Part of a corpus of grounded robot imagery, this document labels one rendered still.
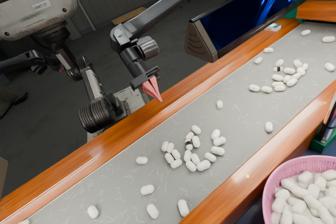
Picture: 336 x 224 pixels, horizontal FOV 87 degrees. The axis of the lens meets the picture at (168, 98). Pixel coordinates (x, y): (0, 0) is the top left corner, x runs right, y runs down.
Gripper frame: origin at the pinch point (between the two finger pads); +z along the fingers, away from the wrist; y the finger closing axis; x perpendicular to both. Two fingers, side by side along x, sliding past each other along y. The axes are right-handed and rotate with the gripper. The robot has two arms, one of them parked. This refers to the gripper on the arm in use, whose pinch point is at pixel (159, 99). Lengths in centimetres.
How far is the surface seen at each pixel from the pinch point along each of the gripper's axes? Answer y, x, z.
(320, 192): 14.3, -14.4, 39.6
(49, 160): -97, 145, -38
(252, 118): 20.5, -1.4, 21.3
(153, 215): -18.5, -5.5, 23.7
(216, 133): 7.9, -1.5, 18.5
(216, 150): 4.0, -3.9, 21.5
